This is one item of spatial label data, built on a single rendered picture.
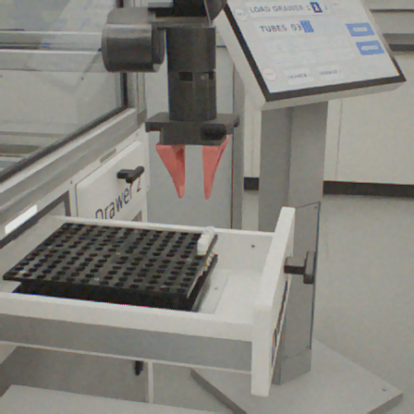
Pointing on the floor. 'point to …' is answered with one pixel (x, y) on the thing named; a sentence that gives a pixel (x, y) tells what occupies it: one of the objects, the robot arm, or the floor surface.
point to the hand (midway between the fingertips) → (194, 191)
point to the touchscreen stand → (235, 382)
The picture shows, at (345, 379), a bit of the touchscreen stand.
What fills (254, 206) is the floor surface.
